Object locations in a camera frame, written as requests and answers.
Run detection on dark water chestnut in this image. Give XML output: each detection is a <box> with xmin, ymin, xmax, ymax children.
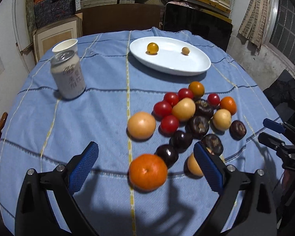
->
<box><xmin>195</xmin><ymin>99</ymin><xmax>214</xmax><ymax>119</ymax></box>
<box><xmin>201</xmin><ymin>134</ymin><xmax>224</xmax><ymax>156</ymax></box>
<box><xmin>186</xmin><ymin>116</ymin><xmax>209</xmax><ymax>139</ymax></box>
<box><xmin>229</xmin><ymin>120</ymin><xmax>247</xmax><ymax>140</ymax></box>

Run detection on small orange mandarin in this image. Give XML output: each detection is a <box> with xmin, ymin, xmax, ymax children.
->
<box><xmin>219</xmin><ymin>96</ymin><xmax>237</xmax><ymax>116</ymax></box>

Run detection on red cherry tomato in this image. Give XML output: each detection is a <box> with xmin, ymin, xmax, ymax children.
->
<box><xmin>163</xmin><ymin>92</ymin><xmax>179</xmax><ymax>107</ymax></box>
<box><xmin>160</xmin><ymin>115</ymin><xmax>180</xmax><ymax>135</ymax></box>
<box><xmin>153</xmin><ymin>101</ymin><xmax>172</xmax><ymax>118</ymax></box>
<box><xmin>207</xmin><ymin>93</ymin><xmax>220</xmax><ymax>107</ymax></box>
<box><xmin>177</xmin><ymin>88</ymin><xmax>194</xmax><ymax>100</ymax></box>

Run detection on yellow striped pepino melon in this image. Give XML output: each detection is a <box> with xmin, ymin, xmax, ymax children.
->
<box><xmin>187</xmin><ymin>152</ymin><xmax>204</xmax><ymax>177</ymax></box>

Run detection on dark purple plum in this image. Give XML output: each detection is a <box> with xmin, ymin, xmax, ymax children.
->
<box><xmin>154</xmin><ymin>144</ymin><xmax>179</xmax><ymax>168</ymax></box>
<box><xmin>169</xmin><ymin>130</ymin><xmax>193</xmax><ymax>153</ymax></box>

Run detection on pale yellow round fruit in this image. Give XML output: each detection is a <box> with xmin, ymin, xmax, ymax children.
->
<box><xmin>171</xmin><ymin>98</ymin><xmax>195</xmax><ymax>122</ymax></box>

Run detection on large orange mandarin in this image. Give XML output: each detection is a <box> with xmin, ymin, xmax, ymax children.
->
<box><xmin>128</xmin><ymin>153</ymin><xmax>168</xmax><ymax>192</ymax></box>

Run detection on pale orange round fruit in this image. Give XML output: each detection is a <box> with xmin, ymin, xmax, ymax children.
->
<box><xmin>127</xmin><ymin>111</ymin><xmax>156</xmax><ymax>140</ymax></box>

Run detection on person right hand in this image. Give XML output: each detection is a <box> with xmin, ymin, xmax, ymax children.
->
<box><xmin>282</xmin><ymin>170</ymin><xmax>294</xmax><ymax>191</ymax></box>

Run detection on orange tomato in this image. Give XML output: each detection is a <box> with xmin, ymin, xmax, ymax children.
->
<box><xmin>188</xmin><ymin>81</ymin><xmax>205</xmax><ymax>98</ymax></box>

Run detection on blue checked tablecloth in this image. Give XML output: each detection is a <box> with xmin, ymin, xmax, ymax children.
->
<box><xmin>0</xmin><ymin>28</ymin><xmax>284</xmax><ymax>235</ymax></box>

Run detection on small tan round fruit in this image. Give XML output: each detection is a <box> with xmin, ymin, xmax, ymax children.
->
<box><xmin>182</xmin><ymin>47</ymin><xmax>190</xmax><ymax>55</ymax></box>

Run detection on white oval plate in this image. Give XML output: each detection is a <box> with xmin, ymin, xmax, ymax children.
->
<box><xmin>129</xmin><ymin>36</ymin><xmax>211</xmax><ymax>76</ymax></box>

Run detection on white beverage can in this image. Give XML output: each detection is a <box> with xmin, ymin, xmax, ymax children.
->
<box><xmin>50</xmin><ymin>50</ymin><xmax>86</xmax><ymax>100</ymax></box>

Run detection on black chair back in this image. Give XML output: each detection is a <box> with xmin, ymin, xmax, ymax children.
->
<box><xmin>163</xmin><ymin>3</ymin><xmax>232</xmax><ymax>51</ymax></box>

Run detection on small yellow tomato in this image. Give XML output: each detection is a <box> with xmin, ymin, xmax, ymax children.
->
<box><xmin>147</xmin><ymin>43</ymin><xmax>159</xmax><ymax>55</ymax></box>

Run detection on white paper cup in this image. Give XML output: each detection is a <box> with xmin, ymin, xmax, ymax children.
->
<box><xmin>52</xmin><ymin>38</ymin><xmax>78</xmax><ymax>54</ymax></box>

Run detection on brown cardboard board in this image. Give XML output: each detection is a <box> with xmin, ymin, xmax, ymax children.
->
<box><xmin>78</xmin><ymin>4</ymin><xmax>165</xmax><ymax>36</ymax></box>

